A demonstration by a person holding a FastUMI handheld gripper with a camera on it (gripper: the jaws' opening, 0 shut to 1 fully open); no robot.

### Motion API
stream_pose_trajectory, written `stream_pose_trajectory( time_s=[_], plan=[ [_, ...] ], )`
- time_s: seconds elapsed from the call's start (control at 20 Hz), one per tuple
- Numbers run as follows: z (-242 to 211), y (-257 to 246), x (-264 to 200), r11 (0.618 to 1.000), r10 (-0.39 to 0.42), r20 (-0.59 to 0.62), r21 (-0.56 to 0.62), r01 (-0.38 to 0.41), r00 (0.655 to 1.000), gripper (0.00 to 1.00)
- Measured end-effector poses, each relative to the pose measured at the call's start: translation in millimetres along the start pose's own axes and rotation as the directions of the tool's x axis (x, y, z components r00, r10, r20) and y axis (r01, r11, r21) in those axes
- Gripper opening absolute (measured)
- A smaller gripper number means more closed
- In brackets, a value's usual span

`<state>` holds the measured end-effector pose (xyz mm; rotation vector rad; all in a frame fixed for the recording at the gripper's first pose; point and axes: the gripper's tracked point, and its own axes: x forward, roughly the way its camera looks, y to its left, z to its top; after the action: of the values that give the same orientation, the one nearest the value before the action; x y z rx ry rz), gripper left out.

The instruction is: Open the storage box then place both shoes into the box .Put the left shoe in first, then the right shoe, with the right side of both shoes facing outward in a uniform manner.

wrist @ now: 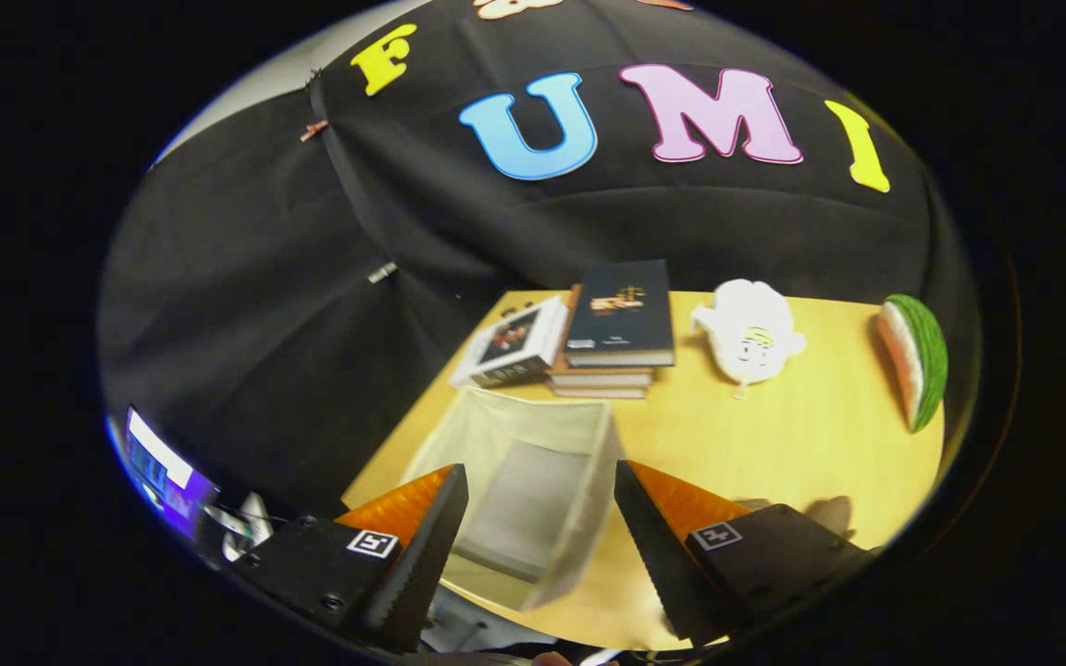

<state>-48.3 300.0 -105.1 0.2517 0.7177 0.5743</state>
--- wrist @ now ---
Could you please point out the black backdrop cloth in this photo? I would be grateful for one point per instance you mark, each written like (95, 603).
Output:
(265, 324)

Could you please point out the watermelon slice plush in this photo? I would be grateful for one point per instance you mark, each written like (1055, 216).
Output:
(922, 361)

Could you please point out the grey fabric storage box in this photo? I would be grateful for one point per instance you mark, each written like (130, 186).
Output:
(533, 435)

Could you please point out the red cloth clip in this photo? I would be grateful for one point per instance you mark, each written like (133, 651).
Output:
(314, 130)

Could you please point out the brown cover book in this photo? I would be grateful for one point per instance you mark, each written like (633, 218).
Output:
(598, 377)

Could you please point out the dark blue book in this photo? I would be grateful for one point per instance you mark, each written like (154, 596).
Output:
(621, 310)

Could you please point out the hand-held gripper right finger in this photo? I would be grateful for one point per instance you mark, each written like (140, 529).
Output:
(667, 564)

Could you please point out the lit screen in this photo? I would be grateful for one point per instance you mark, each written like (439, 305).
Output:
(158, 453)

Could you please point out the silver cloth clip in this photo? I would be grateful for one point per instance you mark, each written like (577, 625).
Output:
(382, 272)

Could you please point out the white cover book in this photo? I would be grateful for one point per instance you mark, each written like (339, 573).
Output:
(514, 342)

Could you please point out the white plush toy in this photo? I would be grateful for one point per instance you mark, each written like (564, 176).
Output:
(750, 338)

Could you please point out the white object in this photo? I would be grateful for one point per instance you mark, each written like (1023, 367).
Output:
(246, 527)

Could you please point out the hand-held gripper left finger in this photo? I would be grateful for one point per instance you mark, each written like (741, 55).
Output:
(422, 555)

